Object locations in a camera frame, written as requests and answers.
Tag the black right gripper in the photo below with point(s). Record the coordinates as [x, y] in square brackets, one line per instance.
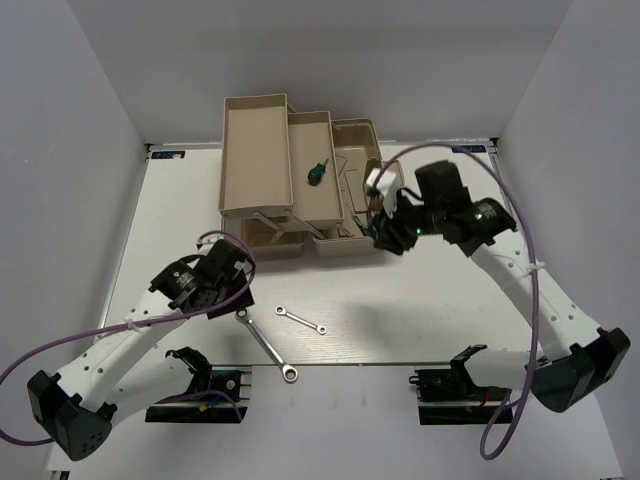
[390, 237]

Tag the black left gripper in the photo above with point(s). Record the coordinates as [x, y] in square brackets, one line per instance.
[244, 300]

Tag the small silver ratchet wrench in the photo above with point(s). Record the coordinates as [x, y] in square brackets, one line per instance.
[283, 312]

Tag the large silver ratchet wrench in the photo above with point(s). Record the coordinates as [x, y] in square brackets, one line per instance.
[288, 372]

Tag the green flathead stubby screwdriver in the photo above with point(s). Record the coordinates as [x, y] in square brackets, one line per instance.
[316, 173]

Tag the beige plastic toolbox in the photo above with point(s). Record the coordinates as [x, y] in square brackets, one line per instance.
[267, 150]

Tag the green orange-capped phillips stubby screwdriver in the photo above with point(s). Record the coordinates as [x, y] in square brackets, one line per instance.
[371, 230]

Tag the black green precision screwdriver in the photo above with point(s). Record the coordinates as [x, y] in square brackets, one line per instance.
[362, 227]

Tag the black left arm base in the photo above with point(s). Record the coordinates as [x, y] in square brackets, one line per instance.
[222, 399]

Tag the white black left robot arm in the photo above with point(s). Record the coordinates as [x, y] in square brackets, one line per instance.
[80, 404]

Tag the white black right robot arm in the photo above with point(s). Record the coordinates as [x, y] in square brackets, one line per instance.
[577, 355]

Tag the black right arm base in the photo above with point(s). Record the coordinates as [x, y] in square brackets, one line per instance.
[444, 401]

